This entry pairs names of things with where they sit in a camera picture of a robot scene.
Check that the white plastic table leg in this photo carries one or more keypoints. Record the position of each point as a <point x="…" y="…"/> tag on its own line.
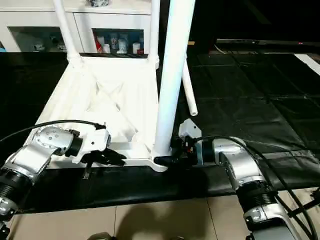
<point x="154" y="30"/>
<point x="190" y="92"/>
<point x="172" y="75"/>
<point x="65" y="30"/>

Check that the white plastic table top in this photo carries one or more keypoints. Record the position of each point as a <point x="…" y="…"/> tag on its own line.
<point x="110" y="95"/>

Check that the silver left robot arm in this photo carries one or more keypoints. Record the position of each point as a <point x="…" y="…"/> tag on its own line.
<point x="35" y="155"/>

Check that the black work mat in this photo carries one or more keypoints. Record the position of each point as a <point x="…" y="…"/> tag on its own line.
<point x="240" y="100"/>

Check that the red bottle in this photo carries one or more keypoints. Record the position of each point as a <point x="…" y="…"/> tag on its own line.
<point x="98" y="47"/>

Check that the tan label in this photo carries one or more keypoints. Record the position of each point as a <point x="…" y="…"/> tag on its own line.
<point x="191" y="43"/>

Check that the white bottle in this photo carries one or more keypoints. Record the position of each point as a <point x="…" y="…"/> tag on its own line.
<point x="123" y="46"/>

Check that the white cup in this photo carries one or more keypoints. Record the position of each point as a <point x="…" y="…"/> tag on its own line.
<point x="136" y="49"/>

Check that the grey metallic ornament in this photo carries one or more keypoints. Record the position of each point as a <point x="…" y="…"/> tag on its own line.
<point x="98" y="2"/>

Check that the white glass door cabinet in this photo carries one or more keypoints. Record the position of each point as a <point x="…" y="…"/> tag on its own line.
<point x="30" y="20"/>

